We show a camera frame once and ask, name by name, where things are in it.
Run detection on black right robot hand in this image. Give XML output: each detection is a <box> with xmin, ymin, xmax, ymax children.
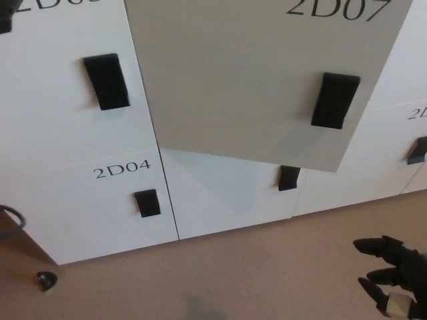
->
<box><xmin>352</xmin><ymin>235</ymin><xmax>427</xmax><ymax>320</ymax></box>

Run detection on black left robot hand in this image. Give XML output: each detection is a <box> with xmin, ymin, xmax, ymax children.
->
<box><xmin>0</xmin><ymin>0</ymin><xmax>20</xmax><ymax>35</ymax></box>

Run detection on white locker door 2D07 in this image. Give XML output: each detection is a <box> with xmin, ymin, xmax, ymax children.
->
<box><xmin>124</xmin><ymin>0</ymin><xmax>414</xmax><ymax>174</ymax></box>

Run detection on white locker door 2D03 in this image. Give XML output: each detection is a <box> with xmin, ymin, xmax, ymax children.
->
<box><xmin>0</xmin><ymin>0</ymin><xmax>161</xmax><ymax>167</ymax></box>

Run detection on white locker door 2D12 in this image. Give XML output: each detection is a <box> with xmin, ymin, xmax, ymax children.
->
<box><xmin>292</xmin><ymin>102</ymin><xmax>427</xmax><ymax>218</ymax></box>

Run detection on white locker door 2D08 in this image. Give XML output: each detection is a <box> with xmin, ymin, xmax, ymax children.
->
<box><xmin>161</xmin><ymin>147</ymin><xmax>310</xmax><ymax>241</ymax></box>

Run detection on white locker door 2D11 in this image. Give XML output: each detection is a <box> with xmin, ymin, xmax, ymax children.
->
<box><xmin>369</xmin><ymin>0</ymin><xmax>427</xmax><ymax>110</ymax></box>

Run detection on black floor door stopper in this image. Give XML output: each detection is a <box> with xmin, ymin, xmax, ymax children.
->
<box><xmin>36</xmin><ymin>271</ymin><xmax>59</xmax><ymax>293</ymax></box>

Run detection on brown wooden side panel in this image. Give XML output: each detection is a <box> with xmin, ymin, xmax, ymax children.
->
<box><xmin>0</xmin><ymin>209</ymin><xmax>60</xmax><ymax>268</ymax></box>

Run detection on black handle of door 2D12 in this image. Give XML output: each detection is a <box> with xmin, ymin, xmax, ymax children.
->
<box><xmin>406</xmin><ymin>135</ymin><xmax>427</xmax><ymax>165</ymax></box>

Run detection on black handle of door 2D03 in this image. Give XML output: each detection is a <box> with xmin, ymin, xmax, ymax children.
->
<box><xmin>83</xmin><ymin>52</ymin><xmax>131</xmax><ymax>111</ymax></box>

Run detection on black handle of door 2D08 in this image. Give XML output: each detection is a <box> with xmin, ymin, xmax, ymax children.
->
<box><xmin>278</xmin><ymin>165</ymin><xmax>302</xmax><ymax>192</ymax></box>

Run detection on black handle of door 2D07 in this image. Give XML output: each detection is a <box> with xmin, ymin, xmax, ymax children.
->
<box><xmin>310</xmin><ymin>72</ymin><xmax>362</xmax><ymax>129</ymax></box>

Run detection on black cable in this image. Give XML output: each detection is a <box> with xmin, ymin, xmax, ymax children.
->
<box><xmin>0</xmin><ymin>204</ymin><xmax>27</xmax><ymax>245</ymax></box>

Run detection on black handle of door 2D04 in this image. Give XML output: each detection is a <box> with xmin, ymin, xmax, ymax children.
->
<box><xmin>133</xmin><ymin>189</ymin><xmax>161</xmax><ymax>219</ymax></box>

